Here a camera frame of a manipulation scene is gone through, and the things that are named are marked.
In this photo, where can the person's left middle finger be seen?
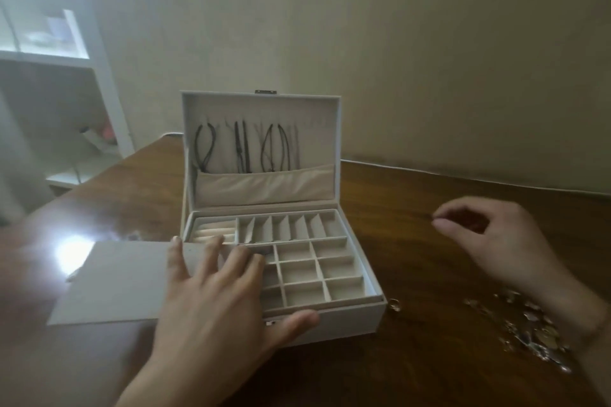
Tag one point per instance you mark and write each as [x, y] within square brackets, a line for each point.
[234, 271]

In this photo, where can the white divided jewellery tray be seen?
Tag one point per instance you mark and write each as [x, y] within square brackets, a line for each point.
[310, 268]

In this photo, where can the white shelf unit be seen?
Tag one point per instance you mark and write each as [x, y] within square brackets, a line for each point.
[71, 101]

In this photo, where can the person's left little finger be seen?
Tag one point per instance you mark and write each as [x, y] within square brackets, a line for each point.
[177, 268]

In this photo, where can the person's left thumb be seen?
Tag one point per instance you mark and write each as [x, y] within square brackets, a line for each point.
[293, 325]

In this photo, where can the white paper sheet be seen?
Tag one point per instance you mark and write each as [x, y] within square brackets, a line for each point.
[119, 285]

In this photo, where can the pile of silver jewellery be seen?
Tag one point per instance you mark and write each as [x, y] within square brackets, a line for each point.
[530, 330]

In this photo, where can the red and white object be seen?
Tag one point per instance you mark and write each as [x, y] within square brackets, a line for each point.
[100, 135]

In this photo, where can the person's right hand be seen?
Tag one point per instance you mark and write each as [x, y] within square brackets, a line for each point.
[513, 244]

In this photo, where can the person's left hand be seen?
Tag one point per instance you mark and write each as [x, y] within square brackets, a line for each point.
[210, 325]

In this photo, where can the white jewellery box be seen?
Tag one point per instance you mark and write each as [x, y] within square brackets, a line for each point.
[267, 192]

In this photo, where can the person's right thumb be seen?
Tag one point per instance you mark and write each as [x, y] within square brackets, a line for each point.
[451, 230]

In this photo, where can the person's right forearm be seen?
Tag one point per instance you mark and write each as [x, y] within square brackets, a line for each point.
[587, 306]

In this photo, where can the person's left forearm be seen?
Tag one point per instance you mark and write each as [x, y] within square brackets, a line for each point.
[186, 390]

